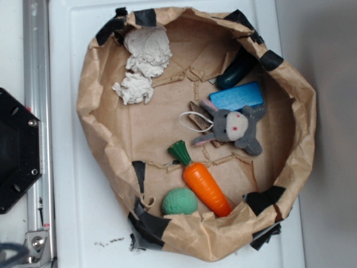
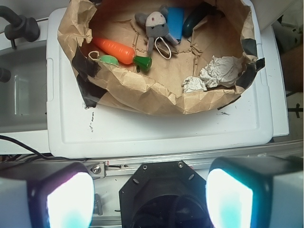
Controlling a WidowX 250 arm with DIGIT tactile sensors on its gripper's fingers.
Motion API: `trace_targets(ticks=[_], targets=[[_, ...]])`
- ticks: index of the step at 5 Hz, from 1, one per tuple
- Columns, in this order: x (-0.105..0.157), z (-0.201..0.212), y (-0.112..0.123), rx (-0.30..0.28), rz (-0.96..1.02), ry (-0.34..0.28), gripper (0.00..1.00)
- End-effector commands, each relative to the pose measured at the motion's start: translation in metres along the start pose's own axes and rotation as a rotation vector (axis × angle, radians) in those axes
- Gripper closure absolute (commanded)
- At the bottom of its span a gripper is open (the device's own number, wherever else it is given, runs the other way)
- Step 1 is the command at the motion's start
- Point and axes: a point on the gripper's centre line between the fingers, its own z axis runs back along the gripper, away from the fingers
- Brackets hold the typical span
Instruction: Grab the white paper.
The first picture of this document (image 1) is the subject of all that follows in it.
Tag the orange toy carrot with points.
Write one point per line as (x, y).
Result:
(200, 181)

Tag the dark green toy cucumber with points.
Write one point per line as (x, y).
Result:
(241, 65)

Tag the blue wooden block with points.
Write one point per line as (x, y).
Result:
(234, 99)

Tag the aluminium extrusion rail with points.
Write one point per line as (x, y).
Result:
(40, 197)

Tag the metal corner bracket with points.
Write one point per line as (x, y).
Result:
(39, 248)

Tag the brown paper bag tray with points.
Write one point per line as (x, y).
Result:
(130, 142)

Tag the green textured ball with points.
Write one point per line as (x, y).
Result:
(180, 201)

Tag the white paper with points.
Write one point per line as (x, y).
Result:
(150, 56)

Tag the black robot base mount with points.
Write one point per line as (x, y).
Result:
(20, 150)

